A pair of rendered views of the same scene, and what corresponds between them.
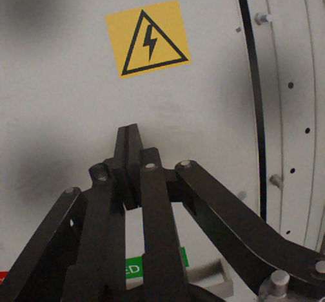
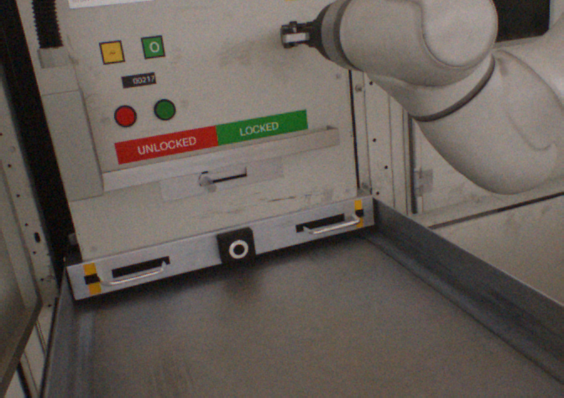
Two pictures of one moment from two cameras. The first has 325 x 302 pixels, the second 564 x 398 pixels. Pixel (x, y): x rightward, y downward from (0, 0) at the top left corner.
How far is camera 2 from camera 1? 0.70 m
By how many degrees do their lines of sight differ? 15
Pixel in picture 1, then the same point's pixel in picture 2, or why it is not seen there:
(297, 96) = not seen: hidden behind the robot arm
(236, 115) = not seen: hidden behind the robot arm
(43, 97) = (247, 2)
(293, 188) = (373, 97)
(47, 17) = not seen: outside the picture
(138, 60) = not seen: outside the picture
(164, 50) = not seen: outside the picture
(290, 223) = (374, 130)
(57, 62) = not seen: outside the picture
